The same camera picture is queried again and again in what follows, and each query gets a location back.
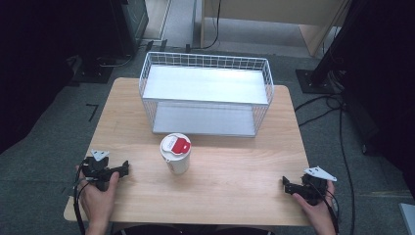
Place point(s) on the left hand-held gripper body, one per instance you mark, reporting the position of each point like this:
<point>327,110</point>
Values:
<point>94,170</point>

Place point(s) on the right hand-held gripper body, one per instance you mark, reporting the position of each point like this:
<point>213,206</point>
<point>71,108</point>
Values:
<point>314,189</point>

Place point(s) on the person's right hand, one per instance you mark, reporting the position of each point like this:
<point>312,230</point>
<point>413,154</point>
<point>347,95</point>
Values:
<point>318,215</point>

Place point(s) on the person's left hand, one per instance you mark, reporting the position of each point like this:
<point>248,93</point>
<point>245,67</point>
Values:
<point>98,202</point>

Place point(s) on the white paper cup red lid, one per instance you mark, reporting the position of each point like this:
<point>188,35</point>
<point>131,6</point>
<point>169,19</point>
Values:
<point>175,153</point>

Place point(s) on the pale grey flat panel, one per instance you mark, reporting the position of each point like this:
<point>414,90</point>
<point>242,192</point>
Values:
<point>408,218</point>

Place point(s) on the black stand base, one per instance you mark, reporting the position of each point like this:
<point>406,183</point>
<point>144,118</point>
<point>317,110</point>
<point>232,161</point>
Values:
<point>93,70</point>

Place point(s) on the dark curtain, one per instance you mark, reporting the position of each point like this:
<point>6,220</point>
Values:
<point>32,65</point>

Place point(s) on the black metal stand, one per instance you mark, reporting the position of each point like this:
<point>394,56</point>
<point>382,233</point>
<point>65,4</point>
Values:
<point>329,58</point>

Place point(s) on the light wooden cabinet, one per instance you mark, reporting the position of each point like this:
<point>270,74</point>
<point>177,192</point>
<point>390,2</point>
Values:
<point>277,13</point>

